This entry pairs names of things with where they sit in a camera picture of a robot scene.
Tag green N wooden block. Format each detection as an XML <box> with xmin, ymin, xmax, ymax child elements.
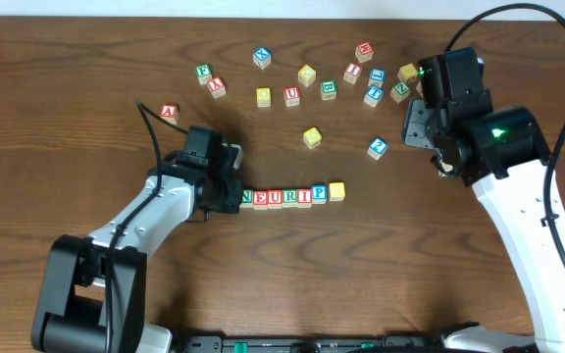
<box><xmin>239</xmin><ymin>189</ymin><xmax>254</xmax><ymax>208</ymax></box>

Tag red E wooden block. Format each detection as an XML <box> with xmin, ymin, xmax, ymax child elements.
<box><xmin>253</xmin><ymin>190</ymin><xmax>269</xmax><ymax>210</ymax></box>

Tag red u block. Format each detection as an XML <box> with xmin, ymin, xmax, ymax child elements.
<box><xmin>283</xmin><ymin>86</ymin><xmax>301</xmax><ymax>107</ymax></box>
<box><xmin>267</xmin><ymin>189</ymin><xmax>283</xmax><ymax>209</ymax></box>

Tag green R wooden block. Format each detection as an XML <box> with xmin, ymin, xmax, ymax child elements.
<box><xmin>282</xmin><ymin>188</ymin><xmax>298</xmax><ymax>208</ymax></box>

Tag red i block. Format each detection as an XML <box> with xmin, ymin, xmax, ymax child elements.
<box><xmin>343</xmin><ymin>63</ymin><xmax>362</xmax><ymax>84</ymax></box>
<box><xmin>296</xmin><ymin>188</ymin><xmax>313</xmax><ymax>208</ymax></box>

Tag blue P wooden block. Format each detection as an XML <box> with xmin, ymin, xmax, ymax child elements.
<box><xmin>311</xmin><ymin>184</ymin><xmax>329</xmax><ymax>204</ymax></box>

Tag yellow S wooden block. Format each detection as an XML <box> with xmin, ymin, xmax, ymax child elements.
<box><xmin>329</xmin><ymin>181</ymin><xmax>346</xmax><ymax>202</ymax></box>

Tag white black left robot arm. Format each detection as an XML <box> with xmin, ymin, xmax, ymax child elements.
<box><xmin>30</xmin><ymin>126</ymin><xmax>243</xmax><ymax>353</ymax></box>

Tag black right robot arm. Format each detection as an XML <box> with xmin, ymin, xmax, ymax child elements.
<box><xmin>402</xmin><ymin>48</ymin><xmax>565</xmax><ymax>352</ymax></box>

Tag yellow block near Z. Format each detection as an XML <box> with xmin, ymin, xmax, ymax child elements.
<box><xmin>397</xmin><ymin>63</ymin><xmax>419</xmax><ymax>84</ymax></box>

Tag green Z wooden block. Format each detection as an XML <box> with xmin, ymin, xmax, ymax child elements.
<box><xmin>390</xmin><ymin>81</ymin><xmax>411</xmax><ymax>103</ymax></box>

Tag red A wooden block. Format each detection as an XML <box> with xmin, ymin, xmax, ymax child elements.
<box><xmin>160</xmin><ymin>104</ymin><xmax>180</xmax><ymax>125</ymax></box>

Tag blue L wooden block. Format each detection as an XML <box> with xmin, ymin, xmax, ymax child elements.
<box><xmin>368</xmin><ymin>68</ymin><xmax>386</xmax><ymax>88</ymax></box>

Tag red X wooden block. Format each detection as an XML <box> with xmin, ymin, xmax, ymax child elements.
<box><xmin>206</xmin><ymin>76</ymin><xmax>227</xmax><ymax>99</ymax></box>

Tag blue T wooden block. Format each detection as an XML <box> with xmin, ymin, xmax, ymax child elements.
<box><xmin>364</xmin><ymin>84</ymin><xmax>385</xmax><ymax>108</ymax></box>

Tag yellow O wooden block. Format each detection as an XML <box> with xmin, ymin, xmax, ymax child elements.
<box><xmin>256</xmin><ymin>87</ymin><xmax>272</xmax><ymax>108</ymax></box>

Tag red H wooden block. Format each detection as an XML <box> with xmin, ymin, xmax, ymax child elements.
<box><xmin>355</xmin><ymin>41</ymin><xmax>375</xmax><ymax>63</ymax></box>

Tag green F wooden block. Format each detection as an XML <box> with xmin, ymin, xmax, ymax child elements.
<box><xmin>195</xmin><ymin>64</ymin><xmax>213</xmax><ymax>85</ymax></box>

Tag blue 2 wooden block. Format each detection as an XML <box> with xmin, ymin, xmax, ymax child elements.
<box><xmin>367</xmin><ymin>137</ymin><xmax>388</xmax><ymax>160</ymax></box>

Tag yellow block lower middle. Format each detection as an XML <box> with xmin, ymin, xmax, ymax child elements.
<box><xmin>302</xmin><ymin>126</ymin><xmax>323</xmax><ymax>149</ymax></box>

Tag blue X wooden block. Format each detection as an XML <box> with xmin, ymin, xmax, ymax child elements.
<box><xmin>253</xmin><ymin>47</ymin><xmax>272</xmax><ymax>70</ymax></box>

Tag green B wooden block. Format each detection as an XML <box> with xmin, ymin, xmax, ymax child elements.
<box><xmin>320</xmin><ymin>79</ymin><xmax>337</xmax><ymax>100</ymax></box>

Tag yellow block upper middle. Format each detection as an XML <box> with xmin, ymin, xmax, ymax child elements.
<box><xmin>298</xmin><ymin>64</ymin><xmax>317</xmax><ymax>87</ymax></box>

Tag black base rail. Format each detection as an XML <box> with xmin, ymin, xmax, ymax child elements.
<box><xmin>174</xmin><ymin>335</ymin><xmax>442</xmax><ymax>353</ymax></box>

